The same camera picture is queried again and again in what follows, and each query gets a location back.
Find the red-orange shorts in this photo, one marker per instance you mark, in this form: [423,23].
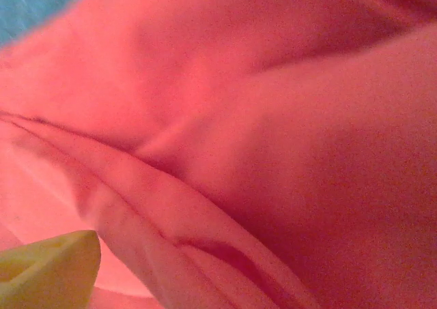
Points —
[256,135]

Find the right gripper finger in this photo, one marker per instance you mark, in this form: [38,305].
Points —
[48,278]

